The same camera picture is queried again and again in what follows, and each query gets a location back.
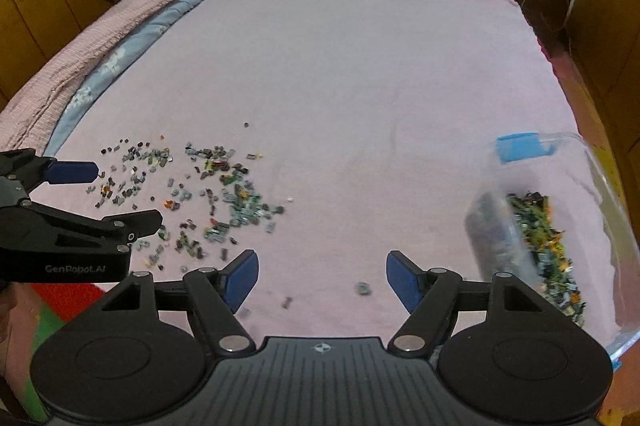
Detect clear plastic container blue clip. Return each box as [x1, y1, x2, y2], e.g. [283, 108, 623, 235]
[462, 131, 640, 357]

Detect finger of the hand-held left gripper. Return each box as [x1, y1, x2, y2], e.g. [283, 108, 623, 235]
[30, 201, 164, 252]
[0, 149, 100, 195]

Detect wooden side cabinet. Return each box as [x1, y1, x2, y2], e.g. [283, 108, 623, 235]
[567, 0, 640, 147]

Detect pink checked quilt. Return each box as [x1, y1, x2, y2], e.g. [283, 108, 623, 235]
[0, 0, 253, 152]

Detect blue floral quilt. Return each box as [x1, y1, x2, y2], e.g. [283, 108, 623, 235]
[42, 0, 261, 157]

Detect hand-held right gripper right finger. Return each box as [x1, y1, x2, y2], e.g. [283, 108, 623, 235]
[386, 250, 548, 353]

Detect green foam floor mat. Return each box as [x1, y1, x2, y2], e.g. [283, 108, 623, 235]
[22, 306, 66, 422]

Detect pink bed sheet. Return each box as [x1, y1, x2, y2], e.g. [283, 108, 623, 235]
[0, 0, 621, 347]

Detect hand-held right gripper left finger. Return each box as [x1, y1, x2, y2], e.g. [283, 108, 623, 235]
[95, 249, 260, 353]

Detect small toy bricks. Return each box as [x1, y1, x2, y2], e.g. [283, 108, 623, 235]
[85, 121, 373, 312]

